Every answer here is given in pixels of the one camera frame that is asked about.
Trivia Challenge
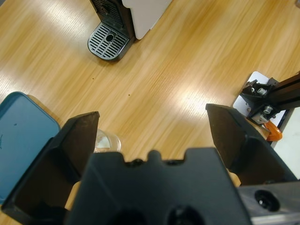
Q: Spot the teal plastic tray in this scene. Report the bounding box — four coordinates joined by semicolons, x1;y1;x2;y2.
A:
0;91;62;205

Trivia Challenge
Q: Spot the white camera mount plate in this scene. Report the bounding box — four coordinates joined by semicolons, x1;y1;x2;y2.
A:
233;71;293;132

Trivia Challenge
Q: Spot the white capsule coffee machine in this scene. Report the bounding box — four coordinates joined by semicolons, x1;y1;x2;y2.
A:
87;0;174;63

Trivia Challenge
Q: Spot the orange clamp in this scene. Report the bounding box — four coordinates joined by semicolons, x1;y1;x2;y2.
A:
262;120;284;142

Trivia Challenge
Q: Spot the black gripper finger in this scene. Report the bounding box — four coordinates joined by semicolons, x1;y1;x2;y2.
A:
1;111;100;223
205;103;298;188

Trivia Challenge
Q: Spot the dark camera mount post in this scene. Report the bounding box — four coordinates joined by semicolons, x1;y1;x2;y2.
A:
241;74;300;123

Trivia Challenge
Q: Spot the clear drinking glass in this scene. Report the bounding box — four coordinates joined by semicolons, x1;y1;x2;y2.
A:
93;128;123;154

